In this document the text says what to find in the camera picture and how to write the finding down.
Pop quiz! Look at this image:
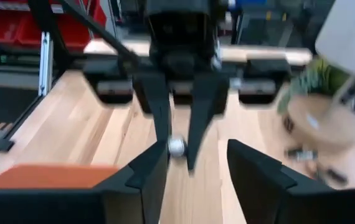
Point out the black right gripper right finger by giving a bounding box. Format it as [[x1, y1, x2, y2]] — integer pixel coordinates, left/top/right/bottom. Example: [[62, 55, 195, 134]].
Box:
[[226, 139, 355, 224]]

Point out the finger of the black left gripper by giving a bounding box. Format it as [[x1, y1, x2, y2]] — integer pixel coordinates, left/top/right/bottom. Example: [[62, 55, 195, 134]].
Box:
[[186, 75, 230, 172], [133, 75, 172, 144]]

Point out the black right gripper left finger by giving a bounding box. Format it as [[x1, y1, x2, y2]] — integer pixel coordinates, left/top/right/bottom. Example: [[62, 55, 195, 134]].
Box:
[[0, 141, 170, 224]]

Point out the orange plastic bin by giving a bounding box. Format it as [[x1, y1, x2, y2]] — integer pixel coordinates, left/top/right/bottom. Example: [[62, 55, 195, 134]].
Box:
[[0, 164, 121, 190]]

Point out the black and copper battery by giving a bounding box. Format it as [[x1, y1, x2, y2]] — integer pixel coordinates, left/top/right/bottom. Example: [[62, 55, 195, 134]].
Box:
[[167, 135, 187, 158], [284, 148, 319, 162]]

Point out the dark background equipment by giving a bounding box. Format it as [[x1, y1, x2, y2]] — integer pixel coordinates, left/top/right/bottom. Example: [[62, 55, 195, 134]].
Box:
[[227, 0, 321, 47]]

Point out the red storage bin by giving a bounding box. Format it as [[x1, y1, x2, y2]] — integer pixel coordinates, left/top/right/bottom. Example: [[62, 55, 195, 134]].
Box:
[[57, 0, 107, 52], [0, 0, 41, 47]]

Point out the white cylindrical tube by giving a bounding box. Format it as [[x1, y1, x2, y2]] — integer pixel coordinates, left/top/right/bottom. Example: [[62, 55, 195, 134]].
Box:
[[285, 0, 355, 149]]

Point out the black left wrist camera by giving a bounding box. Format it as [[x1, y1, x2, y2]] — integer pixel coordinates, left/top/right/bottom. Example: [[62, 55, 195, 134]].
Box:
[[146, 0, 222, 47]]

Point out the silver aluminium post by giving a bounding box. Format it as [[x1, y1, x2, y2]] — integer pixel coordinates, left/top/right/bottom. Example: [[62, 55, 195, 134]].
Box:
[[38, 30, 55, 96]]

